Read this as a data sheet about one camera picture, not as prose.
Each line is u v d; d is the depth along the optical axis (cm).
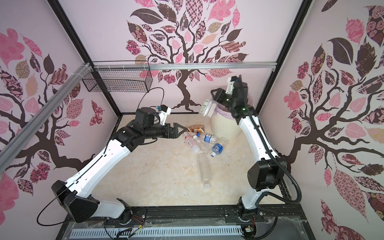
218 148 92
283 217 73
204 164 92
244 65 93
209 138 100
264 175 45
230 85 68
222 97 67
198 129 104
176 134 61
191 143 97
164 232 70
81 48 81
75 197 38
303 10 70
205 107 74
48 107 64
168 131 60
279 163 42
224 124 86
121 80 122
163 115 63
